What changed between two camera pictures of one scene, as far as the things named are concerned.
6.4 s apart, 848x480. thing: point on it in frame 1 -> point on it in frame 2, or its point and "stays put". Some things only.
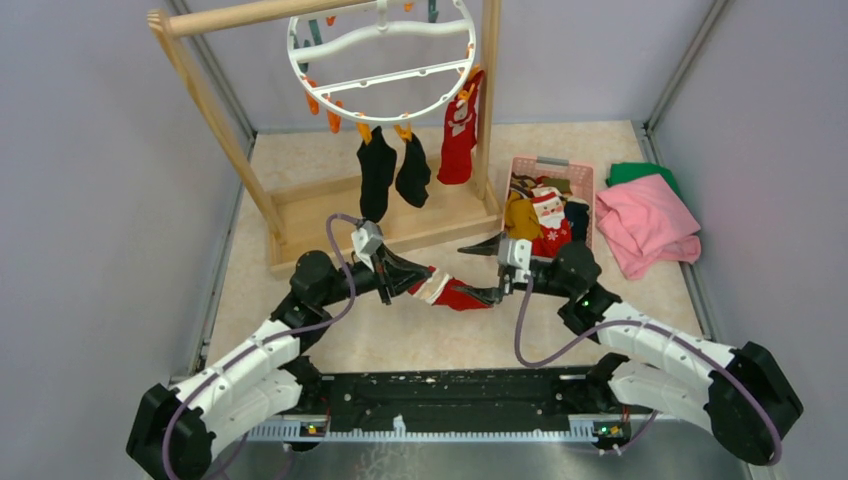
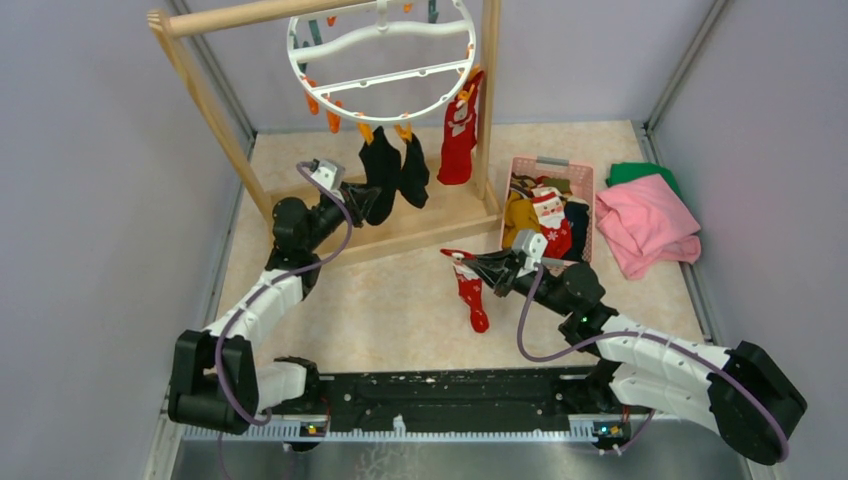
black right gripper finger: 490,295 -> 496,271
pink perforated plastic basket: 580,174 stays put
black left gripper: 410,272 -> 358,200
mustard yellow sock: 521,218 stays put
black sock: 414,173 stays put
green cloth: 625,172 stays put
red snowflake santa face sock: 439,290 -> 470,289
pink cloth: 644,221 stays put
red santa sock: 459,136 stays put
